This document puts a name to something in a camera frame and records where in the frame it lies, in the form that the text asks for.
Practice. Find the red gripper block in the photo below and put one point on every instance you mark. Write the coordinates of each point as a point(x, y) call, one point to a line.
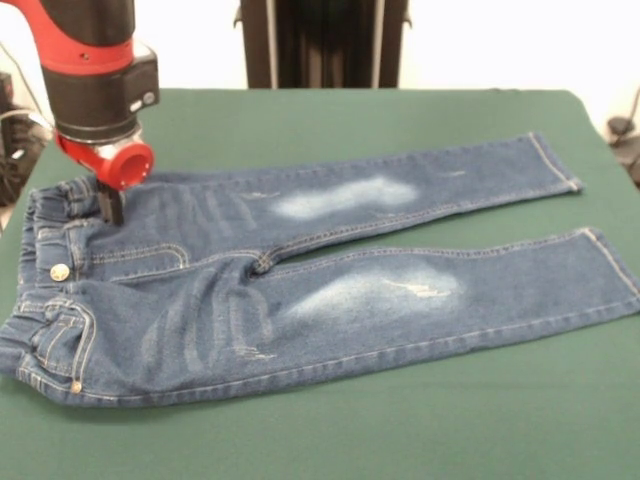
point(120, 162)

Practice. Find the blue denim jeans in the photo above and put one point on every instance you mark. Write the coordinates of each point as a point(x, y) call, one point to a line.
point(350, 300)

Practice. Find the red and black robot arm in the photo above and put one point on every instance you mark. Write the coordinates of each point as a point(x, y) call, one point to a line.
point(90, 75)

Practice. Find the dark green table cloth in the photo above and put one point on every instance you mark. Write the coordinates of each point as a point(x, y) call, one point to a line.
point(300, 440)

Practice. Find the black round stand base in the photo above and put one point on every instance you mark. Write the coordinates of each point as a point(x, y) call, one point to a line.
point(620, 125)

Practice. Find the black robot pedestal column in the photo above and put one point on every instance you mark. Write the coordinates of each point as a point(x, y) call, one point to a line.
point(325, 40)

